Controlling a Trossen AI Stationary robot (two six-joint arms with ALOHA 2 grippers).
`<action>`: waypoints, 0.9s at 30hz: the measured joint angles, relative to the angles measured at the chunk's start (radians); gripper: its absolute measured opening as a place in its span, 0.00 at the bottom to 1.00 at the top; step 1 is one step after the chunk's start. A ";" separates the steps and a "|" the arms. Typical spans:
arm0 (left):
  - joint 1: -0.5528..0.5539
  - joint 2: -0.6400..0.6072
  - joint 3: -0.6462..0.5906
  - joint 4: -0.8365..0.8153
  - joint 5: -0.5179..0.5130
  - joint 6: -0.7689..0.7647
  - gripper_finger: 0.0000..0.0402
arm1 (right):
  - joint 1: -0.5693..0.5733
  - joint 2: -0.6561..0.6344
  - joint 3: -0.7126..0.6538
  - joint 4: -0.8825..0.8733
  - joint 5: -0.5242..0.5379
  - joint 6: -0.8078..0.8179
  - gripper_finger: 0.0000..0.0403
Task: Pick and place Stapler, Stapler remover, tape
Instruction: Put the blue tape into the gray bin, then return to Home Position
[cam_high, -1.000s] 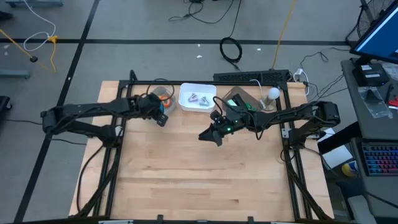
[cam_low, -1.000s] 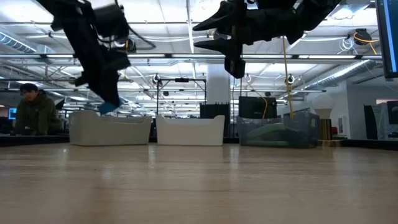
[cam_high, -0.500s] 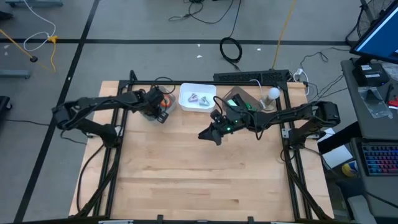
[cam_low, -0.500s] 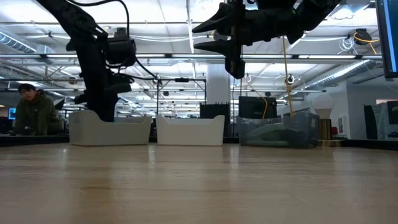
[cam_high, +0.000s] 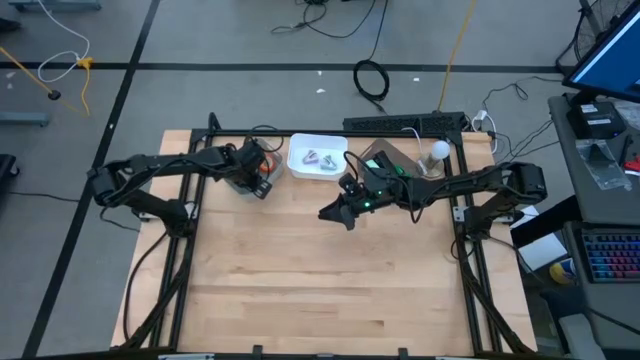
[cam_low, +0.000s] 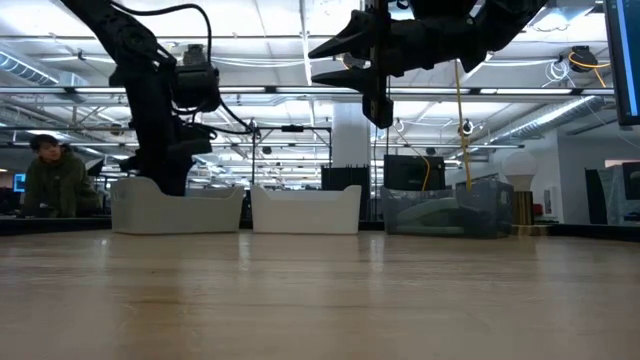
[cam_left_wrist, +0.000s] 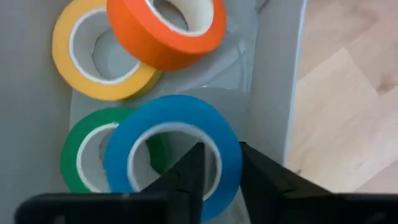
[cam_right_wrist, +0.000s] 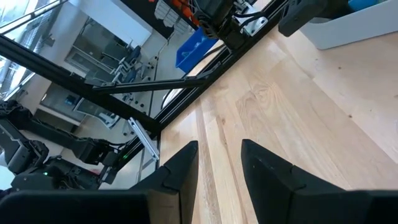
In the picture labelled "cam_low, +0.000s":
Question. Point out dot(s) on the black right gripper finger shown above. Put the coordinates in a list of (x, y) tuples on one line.
[(352, 40), (350, 80)]

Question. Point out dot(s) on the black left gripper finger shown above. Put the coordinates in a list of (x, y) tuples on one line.
[(172, 180)]

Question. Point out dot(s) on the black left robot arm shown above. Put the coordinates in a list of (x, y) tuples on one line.
[(130, 40)]

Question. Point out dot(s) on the grey plastic storage bin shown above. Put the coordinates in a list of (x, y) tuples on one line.
[(175, 215)]

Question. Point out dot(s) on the white building column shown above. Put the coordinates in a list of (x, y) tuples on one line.
[(351, 135)]

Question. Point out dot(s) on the black cabinet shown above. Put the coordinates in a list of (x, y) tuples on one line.
[(340, 175)]

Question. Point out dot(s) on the black monitor back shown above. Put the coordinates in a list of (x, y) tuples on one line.
[(400, 172)]

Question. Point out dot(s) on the person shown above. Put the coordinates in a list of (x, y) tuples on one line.
[(60, 185)]

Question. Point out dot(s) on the white plastic storage bin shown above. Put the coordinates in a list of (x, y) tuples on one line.
[(305, 210)]

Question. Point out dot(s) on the small blue lit monitor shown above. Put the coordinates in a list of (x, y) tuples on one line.
[(19, 183)]

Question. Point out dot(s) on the smoky transparent storage bin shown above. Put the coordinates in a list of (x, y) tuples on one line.
[(487, 210)]

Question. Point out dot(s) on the large computer monitor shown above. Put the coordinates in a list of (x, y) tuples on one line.
[(625, 50)]

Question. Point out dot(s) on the grey tarp cover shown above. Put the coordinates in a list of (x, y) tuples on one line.
[(612, 200)]

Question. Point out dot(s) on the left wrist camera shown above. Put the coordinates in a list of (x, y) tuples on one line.
[(196, 82)]

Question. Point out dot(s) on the black background rig frame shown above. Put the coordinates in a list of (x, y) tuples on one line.
[(292, 128)]

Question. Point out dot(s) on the black aluminium rig frame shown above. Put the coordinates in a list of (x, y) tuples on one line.
[(50, 226)]

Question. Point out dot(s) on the silver ventilation duct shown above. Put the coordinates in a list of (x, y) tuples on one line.
[(565, 114)]

